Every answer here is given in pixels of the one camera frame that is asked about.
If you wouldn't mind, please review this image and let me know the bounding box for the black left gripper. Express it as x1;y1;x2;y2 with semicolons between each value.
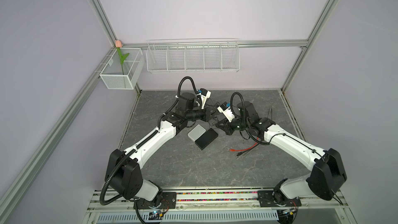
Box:
186;105;219;122

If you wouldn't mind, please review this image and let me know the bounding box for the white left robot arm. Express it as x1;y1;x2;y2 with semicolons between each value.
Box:
99;76;212;206

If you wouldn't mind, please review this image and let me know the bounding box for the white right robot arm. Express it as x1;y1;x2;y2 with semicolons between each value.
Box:
216;92;347;205

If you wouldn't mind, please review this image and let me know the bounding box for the white mesh box basket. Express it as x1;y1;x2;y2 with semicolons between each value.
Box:
100;48;145;90

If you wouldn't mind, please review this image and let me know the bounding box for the pink artificial tulip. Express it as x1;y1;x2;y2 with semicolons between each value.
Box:
115;40;130;75

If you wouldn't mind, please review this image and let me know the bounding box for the red ethernet cable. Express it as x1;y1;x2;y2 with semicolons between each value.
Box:
229;136;260;153

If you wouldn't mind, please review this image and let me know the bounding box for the white wire wall basket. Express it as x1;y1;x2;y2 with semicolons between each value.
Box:
146;38;240;73

